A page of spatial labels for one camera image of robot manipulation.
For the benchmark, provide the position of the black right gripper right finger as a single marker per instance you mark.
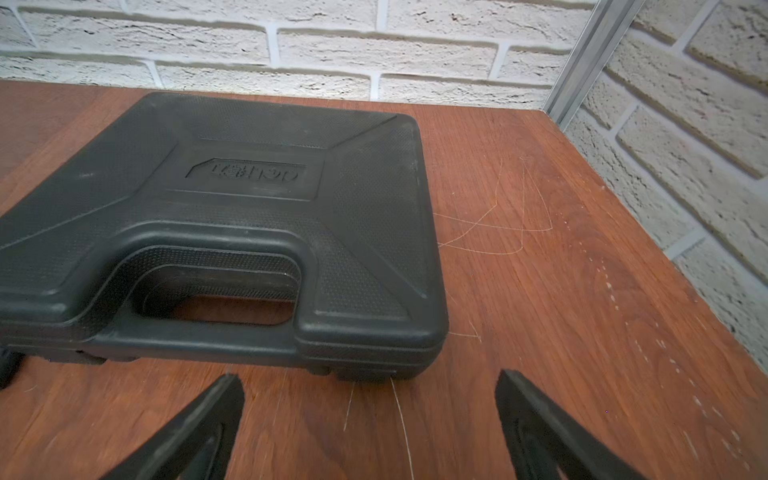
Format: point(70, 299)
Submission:
point(545, 442)

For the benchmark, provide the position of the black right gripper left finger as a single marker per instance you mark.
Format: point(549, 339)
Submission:
point(197, 443)

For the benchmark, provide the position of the grey metal pipe wrench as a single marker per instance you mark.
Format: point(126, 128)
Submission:
point(9, 365)

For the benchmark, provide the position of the black plastic tool case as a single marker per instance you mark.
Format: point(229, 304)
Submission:
point(232, 231)

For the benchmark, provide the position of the aluminium right corner post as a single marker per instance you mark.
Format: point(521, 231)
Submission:
point(607, 24)

